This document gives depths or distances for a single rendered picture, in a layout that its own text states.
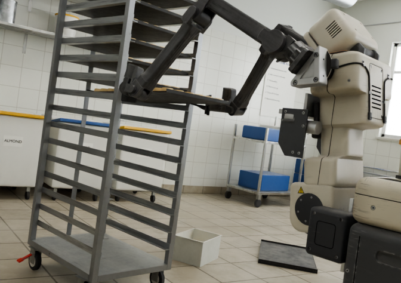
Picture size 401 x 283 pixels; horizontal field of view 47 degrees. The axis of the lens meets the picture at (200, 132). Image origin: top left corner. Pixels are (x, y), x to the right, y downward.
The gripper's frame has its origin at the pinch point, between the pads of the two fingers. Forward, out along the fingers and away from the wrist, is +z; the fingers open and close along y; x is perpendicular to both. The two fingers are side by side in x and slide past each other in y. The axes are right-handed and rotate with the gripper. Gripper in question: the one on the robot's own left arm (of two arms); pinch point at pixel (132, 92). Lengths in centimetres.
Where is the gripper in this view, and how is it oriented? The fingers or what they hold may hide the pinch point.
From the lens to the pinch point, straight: 210.4
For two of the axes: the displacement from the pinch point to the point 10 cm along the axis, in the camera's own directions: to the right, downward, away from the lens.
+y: -1.2, 9.9, 0.0
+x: 9.9, 1.2, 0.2
